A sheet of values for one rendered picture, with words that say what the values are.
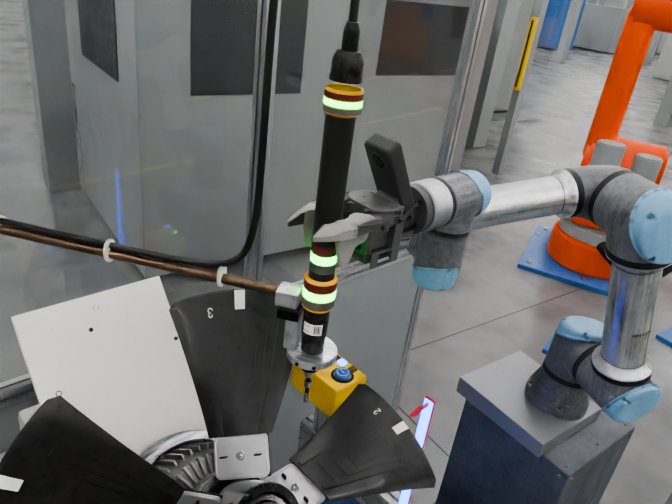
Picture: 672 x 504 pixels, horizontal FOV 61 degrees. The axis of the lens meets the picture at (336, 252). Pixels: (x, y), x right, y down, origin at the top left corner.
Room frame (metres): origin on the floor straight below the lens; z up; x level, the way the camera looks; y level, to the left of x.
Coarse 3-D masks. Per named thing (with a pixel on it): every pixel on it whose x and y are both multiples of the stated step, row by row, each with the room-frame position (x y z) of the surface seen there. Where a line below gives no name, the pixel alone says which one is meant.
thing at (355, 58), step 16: (352, 32) 0.63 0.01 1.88; (352, 48) 0.63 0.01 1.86; (336, 64) 0.62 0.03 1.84; (352, 64) 0.62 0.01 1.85; (336, 80) 0.62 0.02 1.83; (352, 80) 0.62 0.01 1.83; (304, 320) 0.63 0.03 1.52; (320, 320) 0.62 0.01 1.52; (304, 336) 0.62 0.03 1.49; (320, 336) 0.62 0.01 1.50; (304, 352) 0.62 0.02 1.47; (320, 352) 0.63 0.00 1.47
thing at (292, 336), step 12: (300, 288) 0.65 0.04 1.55; (276, 300) 0.63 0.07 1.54; (288, 300) 0.63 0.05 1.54; (300, 300) 0.65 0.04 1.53; (288, 312) 0.62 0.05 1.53; (300, 312) 0.63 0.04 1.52; (288, 324) 0.63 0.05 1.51; (300, 324) 0.64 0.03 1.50; (288, 336) 0.63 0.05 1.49; (300, 336) 0.65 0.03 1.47; (288, 348) 0.63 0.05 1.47; (300, 348) 0.63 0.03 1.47; (324, 348) 0.64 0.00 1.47; (336, 348) 0.64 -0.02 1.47; (300, 360) 0.61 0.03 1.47; (312, 360) 0.61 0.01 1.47; (324, 360) 0.61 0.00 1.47
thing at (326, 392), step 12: (300, 372) 1.10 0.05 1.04; (324, 372) 1.07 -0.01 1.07; (360, 372) 1.09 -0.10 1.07; (300, 384) 1.09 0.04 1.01; (312, 384) 1.07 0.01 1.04; (324, 384) 1.04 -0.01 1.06; (336, 384) 1.04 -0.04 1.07; (348, 384) 1.04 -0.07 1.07; (312, 396) 1.06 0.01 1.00; (324, 396) 1.03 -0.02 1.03; (336, 396) 1.01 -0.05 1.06; (324, 408) 1.03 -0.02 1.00; (336, 408) 1.02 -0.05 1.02
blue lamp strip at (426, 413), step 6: (426, 402) 0.89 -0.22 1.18; (426, 408) 0.89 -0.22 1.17; (426, 414) 0.88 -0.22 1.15; (420, 420) 0.89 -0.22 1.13; (426, 420) 0.88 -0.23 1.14; (420, 426) 0.89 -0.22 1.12; (426, 426) 0.88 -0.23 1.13; (420, 432) 0.88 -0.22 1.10; (420, 438) 0.88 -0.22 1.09; (420, 444) 0.88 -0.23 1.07; (402, 492) 0.89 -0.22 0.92; (408, 492) 0.88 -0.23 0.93; (402, 498) 0.89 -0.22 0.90; (408, 498) 0.88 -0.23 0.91
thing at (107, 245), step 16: (272, 0) 0.65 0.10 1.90; (352, 0) 0.63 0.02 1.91; (272, 16) 0.65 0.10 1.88; (352, 16) 0.63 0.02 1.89; (272, 32) 0.65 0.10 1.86; (272, 48) 0.65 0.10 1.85; (272, 64) 0.65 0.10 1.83; (256, 176) 0.65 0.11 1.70; (256, 192) 0.65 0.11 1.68; (256, 208) 0.65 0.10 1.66; (0, 224) 0.71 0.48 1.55; (16, 224) 0.70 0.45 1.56; (32, 224) 0.70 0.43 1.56; (256, 224) 0.65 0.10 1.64; (80, 240) 0.68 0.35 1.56; (96, 240) 0.68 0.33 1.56; (112, 240) 0.69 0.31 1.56; (160, 256) 0.67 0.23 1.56; (176, 256) 0.67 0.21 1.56; (240, 256) 0.65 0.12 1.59; (224, 272) 0.66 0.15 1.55
